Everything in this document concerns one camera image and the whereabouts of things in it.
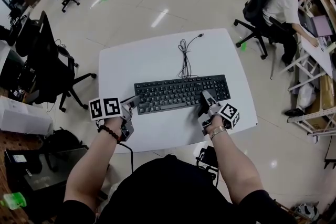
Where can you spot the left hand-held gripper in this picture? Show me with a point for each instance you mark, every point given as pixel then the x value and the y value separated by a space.
pixel 110 107

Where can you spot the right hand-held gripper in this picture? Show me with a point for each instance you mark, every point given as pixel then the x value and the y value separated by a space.
pixel 229 114

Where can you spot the black keyboard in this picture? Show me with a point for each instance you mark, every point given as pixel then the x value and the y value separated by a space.
pixel 168 94

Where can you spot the person's right forearm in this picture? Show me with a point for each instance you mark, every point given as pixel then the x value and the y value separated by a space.
pixel 236 168

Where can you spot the person's left forearm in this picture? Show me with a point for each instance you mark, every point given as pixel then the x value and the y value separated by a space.
pixel 92 162

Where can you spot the person's right hand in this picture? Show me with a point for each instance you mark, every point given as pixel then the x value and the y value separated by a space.
pixel 215 123

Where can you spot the gold wristwatch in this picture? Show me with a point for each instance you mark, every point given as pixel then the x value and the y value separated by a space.
pixel 218 131

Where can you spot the large black office chair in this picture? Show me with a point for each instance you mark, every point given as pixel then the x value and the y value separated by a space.
pixel 47 65

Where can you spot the person's black clothing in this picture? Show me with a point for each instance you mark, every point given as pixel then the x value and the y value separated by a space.
pixel 168 191

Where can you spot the white plastic bag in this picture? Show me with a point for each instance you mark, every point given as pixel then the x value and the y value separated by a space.
pixel 306 95

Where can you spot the black high-back office chair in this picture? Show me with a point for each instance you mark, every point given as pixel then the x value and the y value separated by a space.
pixel 258 5

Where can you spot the dark flat case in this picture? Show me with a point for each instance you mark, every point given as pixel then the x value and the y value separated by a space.
pixel 44 168

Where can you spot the white cardboard box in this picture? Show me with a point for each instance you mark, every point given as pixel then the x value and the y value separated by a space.
pixel 23 118

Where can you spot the white work desk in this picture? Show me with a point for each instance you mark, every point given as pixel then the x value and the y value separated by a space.
pixel 319 56

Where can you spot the open laptop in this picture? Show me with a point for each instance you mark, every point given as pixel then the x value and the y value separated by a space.
pixel 319 25

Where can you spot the black and white helmet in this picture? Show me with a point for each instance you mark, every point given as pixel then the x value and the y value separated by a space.
pixel 307 212

